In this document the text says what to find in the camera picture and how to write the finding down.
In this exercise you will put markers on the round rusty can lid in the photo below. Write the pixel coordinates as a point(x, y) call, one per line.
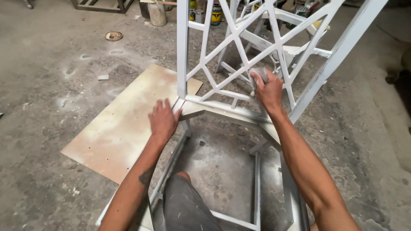
point(114, 36)

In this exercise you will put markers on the brown plywood board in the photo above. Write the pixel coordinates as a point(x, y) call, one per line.
point(128, 125)

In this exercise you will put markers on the person's right fingers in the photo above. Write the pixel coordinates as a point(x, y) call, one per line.
point(257, 80)

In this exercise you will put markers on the person's grey shorts leg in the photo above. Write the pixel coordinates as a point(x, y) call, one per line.
point(186, 205)

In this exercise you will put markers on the small silver tin can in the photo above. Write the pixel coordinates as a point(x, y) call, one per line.
point(199, 16)

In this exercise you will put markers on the green label can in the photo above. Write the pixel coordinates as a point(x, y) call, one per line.
point(301, 12)

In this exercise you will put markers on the dusty grey cylinder container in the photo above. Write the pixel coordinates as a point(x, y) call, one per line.
point(157, 13)

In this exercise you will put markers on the yellow label bottle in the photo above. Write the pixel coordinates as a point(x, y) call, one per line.
point(192, 9)

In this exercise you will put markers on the white lattice chair frame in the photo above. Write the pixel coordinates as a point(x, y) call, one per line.
point(257, 80)

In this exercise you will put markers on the grey sandpaper piece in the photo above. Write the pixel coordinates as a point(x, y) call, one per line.
point(259, 77)

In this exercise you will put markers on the yellow label paint can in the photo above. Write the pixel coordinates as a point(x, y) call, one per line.
point(216, 14)

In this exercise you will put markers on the person's right hand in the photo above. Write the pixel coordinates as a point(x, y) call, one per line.
point(269, 91)

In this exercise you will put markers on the person's left hand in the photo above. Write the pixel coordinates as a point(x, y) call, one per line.
point(163, 121)

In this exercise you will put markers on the dark wooden frame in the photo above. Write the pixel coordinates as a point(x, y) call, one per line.
point(102, 5)

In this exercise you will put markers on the small grey scrap piece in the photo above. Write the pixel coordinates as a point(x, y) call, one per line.
point(103, 77)

